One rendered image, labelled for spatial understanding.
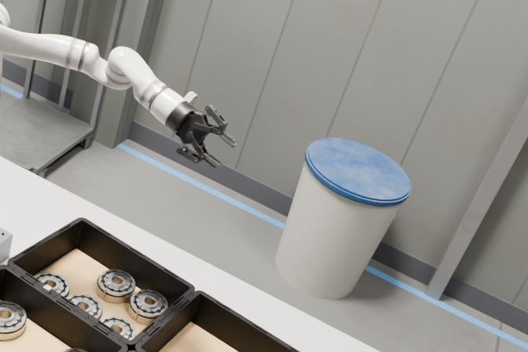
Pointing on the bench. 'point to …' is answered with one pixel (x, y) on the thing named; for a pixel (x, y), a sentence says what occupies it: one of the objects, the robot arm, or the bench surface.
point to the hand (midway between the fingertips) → (222, 152)
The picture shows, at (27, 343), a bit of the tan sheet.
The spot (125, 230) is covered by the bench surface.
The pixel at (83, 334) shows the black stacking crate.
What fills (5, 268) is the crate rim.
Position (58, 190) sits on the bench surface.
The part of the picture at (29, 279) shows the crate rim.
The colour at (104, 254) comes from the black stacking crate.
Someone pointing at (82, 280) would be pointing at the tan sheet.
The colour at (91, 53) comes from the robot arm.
